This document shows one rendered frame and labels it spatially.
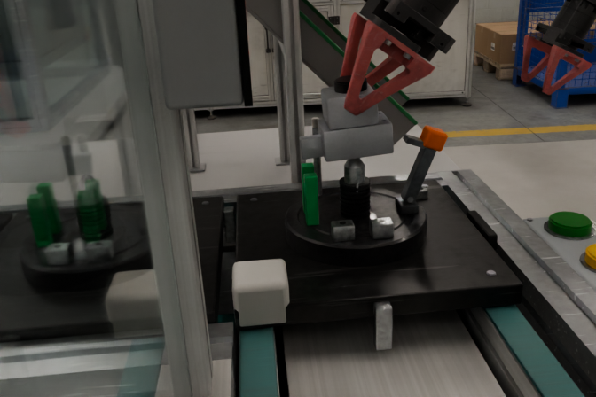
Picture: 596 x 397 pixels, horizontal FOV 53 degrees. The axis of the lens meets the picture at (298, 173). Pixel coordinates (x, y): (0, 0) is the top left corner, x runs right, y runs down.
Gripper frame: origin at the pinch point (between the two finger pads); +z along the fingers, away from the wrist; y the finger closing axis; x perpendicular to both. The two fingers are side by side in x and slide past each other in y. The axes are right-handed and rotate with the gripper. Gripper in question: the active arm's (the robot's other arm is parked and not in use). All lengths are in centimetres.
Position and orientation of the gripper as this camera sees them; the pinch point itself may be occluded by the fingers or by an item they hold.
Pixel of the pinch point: (350, 97)
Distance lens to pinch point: 55.8
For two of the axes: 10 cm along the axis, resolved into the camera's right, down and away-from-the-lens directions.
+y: 0.8, 3.6, -9.3
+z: -5.5, 7.9, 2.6
